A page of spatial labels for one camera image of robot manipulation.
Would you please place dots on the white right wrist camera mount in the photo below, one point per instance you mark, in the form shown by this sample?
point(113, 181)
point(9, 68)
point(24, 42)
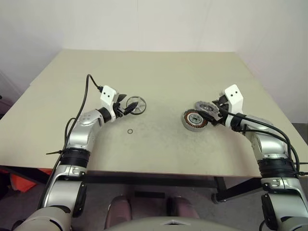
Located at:
point(233, 96)

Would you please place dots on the grey robot torso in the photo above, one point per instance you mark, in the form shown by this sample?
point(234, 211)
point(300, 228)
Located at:
point(156, 223)

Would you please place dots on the orange object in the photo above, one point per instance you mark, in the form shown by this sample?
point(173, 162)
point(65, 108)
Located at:
point(21, 183)

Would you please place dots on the grey toothed rotor piece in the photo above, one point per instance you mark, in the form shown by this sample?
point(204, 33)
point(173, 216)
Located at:
point(204, 107)

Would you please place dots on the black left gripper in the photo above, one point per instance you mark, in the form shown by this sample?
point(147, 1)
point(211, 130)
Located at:
point(118, 110)

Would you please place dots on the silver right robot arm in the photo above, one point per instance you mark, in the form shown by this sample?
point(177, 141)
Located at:
point(267, 144)

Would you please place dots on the black metal table frame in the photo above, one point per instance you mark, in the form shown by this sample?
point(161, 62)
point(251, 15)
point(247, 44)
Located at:
point(149, 181)

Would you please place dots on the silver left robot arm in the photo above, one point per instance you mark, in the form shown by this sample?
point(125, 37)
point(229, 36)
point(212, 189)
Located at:
point(79, 134)

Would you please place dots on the silver metal disc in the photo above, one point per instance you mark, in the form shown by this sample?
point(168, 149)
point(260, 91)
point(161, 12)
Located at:
point(140, 109)

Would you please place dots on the motor stator with copper windings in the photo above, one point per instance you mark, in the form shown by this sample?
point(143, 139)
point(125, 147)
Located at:
point(192, 124)

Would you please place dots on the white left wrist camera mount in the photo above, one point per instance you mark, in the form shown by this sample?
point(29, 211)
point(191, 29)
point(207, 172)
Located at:
point(108, 95)

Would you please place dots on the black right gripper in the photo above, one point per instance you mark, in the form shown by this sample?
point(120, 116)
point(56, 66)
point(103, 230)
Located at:
point(221, 119)

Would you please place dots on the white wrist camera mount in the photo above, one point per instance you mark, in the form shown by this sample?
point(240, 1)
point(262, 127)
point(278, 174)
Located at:
point(108, 95)
point(233, 96)

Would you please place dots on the dark maroon rounded shape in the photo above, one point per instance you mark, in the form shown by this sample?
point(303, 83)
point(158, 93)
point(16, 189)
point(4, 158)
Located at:
point(119, 209)
point(183, 207)

